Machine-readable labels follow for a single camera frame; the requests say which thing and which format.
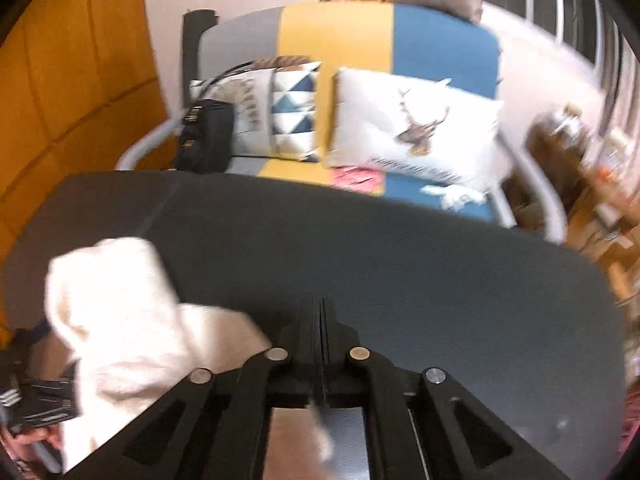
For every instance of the deer print white pillow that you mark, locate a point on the deer print white pillow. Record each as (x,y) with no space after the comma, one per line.
(375,125)

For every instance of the wooden wardrobe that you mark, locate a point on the wooden wardrobe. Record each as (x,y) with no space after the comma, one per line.
(75,85)

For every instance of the white crumpled cloth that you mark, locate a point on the white crumpled cloth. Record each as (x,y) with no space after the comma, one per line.
(455,196)

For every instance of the brown checkered bag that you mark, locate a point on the brown checkered bag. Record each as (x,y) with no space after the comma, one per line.
(280,61)

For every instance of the black handbag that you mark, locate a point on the black handbag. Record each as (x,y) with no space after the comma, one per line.
(205,135)

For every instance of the grey yellow blue sofa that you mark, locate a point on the grey yellow blue sofa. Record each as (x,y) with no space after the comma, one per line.
(350,35)

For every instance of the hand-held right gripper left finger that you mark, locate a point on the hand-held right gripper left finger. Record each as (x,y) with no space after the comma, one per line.
(312,340)

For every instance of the pink cloth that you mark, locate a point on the pink cloth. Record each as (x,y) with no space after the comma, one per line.
(357,180)

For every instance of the wooden shelf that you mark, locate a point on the wooden shelf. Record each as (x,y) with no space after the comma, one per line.
(550,145)

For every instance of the ram and triangle print pillow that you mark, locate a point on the ram and triangle print pillow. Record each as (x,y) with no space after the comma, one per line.
(295,110)

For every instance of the white knit sweater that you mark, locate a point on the white knit sweater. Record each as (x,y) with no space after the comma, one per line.
(125,320)

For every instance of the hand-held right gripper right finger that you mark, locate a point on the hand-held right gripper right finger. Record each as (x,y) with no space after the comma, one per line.
(327,340)

